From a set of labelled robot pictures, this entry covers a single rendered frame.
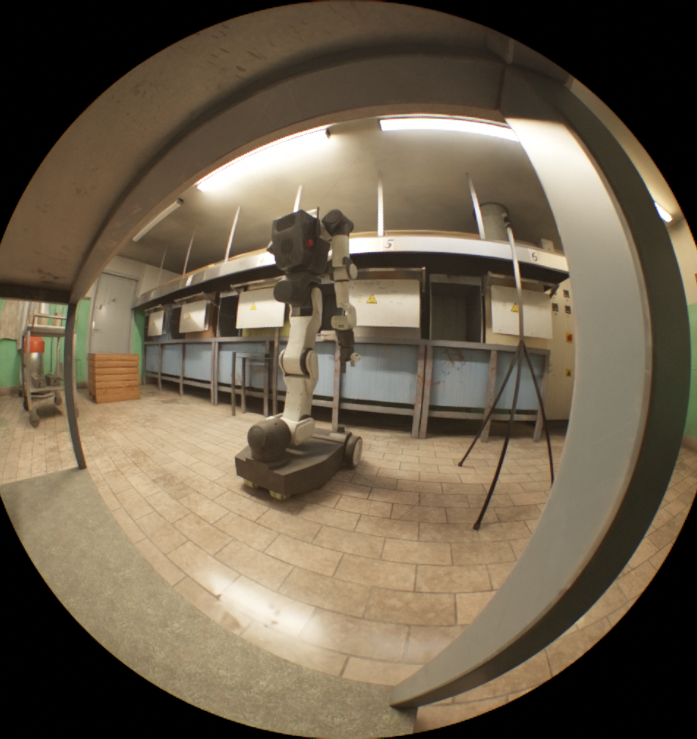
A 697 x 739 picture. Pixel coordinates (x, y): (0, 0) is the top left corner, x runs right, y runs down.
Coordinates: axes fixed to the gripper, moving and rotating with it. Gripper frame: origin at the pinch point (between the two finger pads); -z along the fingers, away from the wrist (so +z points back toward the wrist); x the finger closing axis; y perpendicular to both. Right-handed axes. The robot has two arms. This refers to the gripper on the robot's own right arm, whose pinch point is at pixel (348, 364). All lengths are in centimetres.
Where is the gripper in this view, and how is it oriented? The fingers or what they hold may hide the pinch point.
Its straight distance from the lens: 122.7
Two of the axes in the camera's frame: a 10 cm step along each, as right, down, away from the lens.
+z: -0.8, -9.4, -3.3
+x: 4.4, -3.3, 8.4
